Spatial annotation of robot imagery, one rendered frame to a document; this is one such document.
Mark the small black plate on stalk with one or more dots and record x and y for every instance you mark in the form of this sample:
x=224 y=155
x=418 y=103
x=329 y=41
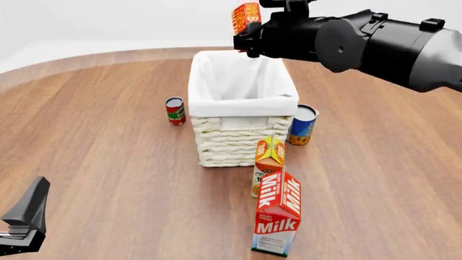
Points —
x=288 y=4

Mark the red and white milk carton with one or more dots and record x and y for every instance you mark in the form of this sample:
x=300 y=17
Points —
x=276 y=216

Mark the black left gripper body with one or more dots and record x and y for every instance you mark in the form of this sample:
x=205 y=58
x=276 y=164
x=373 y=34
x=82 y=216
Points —
x=21 y=241

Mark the orange juice carton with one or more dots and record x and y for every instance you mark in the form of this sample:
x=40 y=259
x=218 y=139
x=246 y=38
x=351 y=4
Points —
x=269 y=154

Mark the white-lined wicker basket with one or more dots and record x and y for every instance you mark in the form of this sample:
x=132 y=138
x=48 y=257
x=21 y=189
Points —
x=242 y=108

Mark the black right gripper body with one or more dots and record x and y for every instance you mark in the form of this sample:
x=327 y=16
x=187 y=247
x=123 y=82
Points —
x=249 y=40

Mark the red tomato sauce can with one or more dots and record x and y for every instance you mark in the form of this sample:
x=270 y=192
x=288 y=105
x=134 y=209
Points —
x=175 y=112

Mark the black and grey right robot arm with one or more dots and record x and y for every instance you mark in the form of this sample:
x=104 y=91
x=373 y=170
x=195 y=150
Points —
x=390 y=46

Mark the blue and yellow food can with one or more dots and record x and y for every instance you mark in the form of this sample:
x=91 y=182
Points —
x=302 y=127

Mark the orange-red butter box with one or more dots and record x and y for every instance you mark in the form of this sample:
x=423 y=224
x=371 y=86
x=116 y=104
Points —
x=245 y=15

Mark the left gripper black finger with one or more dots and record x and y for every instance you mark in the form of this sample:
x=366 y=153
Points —
x=30 y=208

